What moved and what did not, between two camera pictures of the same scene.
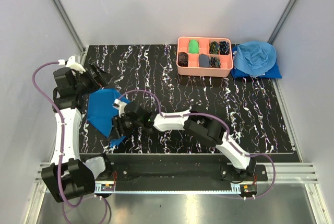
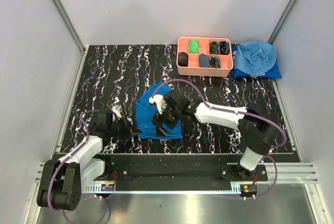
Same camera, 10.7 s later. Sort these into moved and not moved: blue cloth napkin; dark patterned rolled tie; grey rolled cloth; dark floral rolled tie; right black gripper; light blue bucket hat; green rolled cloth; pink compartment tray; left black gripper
Moved: right black gripper; blue cloth napkin; left black gripper
Not moved: green rolled cloth; pink compartment tray; light blue bucket hat; dark floral rolled tie; grey rolled cloth; dark patterned rolled tie
